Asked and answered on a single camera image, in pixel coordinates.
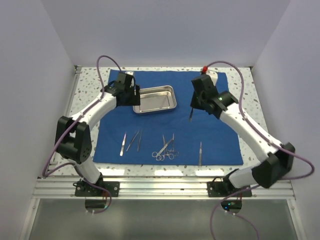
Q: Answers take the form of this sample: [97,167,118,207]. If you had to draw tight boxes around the stainless steel tray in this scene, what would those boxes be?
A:
[132,85,177,115]

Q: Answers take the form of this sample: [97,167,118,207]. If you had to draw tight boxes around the blue surgical cloth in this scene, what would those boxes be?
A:
[93,71,243,166]

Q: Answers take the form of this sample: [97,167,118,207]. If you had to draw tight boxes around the wide steel tweezers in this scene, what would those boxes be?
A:
[119,132,127,157]

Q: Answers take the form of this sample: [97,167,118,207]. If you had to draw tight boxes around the steel hemostat clamp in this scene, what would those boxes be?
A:
[168,133,179,157]
[162,135,174,160]

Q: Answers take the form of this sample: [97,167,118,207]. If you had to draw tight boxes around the steel scissors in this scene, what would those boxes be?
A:
[151,146,165,161]

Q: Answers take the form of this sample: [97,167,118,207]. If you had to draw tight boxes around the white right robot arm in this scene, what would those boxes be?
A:
[190,73,295,197]

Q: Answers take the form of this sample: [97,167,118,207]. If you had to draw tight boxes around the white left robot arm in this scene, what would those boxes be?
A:
[55,71,141,197]

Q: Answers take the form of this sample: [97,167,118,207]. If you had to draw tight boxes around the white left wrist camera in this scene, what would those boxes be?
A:
[125,71,135,76]

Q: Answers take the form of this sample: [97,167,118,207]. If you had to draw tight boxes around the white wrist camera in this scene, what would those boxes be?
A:
[206,70,218,86]
[125,71,135,76]

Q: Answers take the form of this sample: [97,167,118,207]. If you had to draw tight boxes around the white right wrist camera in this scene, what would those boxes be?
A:
[206,70,218,86]

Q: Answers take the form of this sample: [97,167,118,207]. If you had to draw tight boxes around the aluminium left side rail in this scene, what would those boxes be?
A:
[41,66,82,178]

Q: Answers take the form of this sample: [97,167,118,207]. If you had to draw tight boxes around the aluminium rail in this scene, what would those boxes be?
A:
[31,176,296,200]
[41,66,82,178]

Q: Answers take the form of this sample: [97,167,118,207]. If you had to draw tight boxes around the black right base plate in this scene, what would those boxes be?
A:
[206,176,250,198]

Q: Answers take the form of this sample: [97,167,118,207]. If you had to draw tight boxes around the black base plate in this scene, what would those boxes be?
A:
[72,179,120,197]
[206,176,250,198]

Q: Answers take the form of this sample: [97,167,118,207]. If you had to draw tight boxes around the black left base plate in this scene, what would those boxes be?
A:
[72,179,120,197]

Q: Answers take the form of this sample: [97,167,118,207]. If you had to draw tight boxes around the aluminium front rail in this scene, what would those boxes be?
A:
[31,176,296,200]

